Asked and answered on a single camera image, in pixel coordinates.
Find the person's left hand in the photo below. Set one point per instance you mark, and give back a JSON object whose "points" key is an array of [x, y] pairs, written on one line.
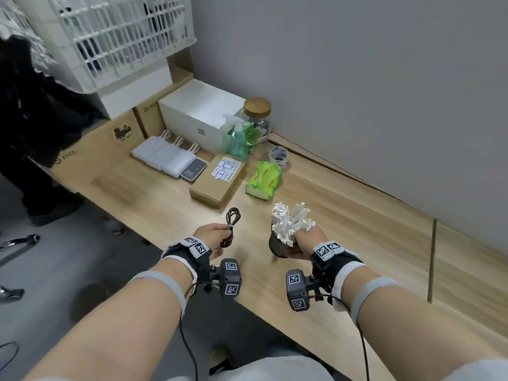
{"points": [[205, 238]]}

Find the person's right hand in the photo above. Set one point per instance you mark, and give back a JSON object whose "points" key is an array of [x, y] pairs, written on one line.
{"points": [[311, 238]]}

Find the person's right thumb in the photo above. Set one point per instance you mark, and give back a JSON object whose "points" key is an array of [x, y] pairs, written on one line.
{"points": [[294, 253]]}

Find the person's left thumb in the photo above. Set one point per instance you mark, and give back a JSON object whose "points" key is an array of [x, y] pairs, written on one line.
{"points": [[220, 228]]}

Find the dark round cup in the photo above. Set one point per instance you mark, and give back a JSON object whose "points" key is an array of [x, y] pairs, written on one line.
{"points": [[280, 247]]}

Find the person's right forearm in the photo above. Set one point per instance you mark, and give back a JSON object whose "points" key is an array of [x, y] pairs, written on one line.
{"points": [[420, 333]]}

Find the grey right forearm band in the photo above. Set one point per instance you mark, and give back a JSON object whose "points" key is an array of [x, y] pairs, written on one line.
{"points": [[373, 295]]}

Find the person's left forearm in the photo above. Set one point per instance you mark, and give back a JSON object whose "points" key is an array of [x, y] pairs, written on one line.
{"points": [[107, 333]]}

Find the grey left forearm band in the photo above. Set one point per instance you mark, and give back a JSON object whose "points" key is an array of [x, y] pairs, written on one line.
{"points": [[164, 287]]}

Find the bundle of white paper sticks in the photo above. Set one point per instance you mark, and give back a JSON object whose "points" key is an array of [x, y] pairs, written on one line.
{"points": [[289, 222]]}

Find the small labelled cardboard box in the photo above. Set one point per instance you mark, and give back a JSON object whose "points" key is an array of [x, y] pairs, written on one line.
{"points": [[216, 180]]}

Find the black power bank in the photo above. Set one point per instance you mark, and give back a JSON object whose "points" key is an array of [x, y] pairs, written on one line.
{"points": [[193, 170]]}

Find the green tissue pack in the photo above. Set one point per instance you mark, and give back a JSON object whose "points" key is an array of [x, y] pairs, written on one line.
{"points": [[264, 180]]}

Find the white power bank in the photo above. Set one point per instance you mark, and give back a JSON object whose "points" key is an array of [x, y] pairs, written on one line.
{"points": [[149, 148], [178, 164], [164, 156]]}

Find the green spray bottle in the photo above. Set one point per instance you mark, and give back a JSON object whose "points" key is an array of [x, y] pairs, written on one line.
{"points": [[235, 140]]}

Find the clear tape roll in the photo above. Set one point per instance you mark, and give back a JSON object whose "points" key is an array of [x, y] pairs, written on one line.
{"points": [[280, 157]]}

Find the green foil packets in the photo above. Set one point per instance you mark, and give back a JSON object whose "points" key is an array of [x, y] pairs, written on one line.
{"points": [[254, 136]]}

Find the person's light trousers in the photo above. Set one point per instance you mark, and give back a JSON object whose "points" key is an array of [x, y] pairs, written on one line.
{"points": [[270, 369]]}

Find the white carton box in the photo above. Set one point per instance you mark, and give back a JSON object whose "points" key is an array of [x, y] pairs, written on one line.
{"points": [[194, 111]]}

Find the glass jar with cork lid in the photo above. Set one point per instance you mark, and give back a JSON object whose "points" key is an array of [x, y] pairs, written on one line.
{"points": [[258, 111]]}

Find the person's shoe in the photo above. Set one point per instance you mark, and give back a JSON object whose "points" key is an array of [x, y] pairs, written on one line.
{"points": [[218, 359]]}

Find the large cardboard box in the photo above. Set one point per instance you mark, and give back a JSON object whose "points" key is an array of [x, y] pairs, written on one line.
{"points": [[99, 152]]}

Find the flat white box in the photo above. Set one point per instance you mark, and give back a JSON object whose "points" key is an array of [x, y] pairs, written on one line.
{"points": [[133, 93]]}

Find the metal chair base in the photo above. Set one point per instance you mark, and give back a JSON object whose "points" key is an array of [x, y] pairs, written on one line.
{"points": [[14, 249]]}

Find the large white plastic crate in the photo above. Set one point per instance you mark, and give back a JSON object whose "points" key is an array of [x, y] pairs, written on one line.
{"points": [[115, 35]]}

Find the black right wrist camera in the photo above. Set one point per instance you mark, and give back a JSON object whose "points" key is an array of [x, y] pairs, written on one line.
{"points": [[297, 290]]}

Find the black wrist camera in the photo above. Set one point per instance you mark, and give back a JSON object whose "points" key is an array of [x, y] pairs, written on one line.
{"points": [[229, 278], [297, 290]]}

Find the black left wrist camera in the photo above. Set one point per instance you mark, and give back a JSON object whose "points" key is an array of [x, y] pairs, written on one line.
{"points": [[229, 278]]}

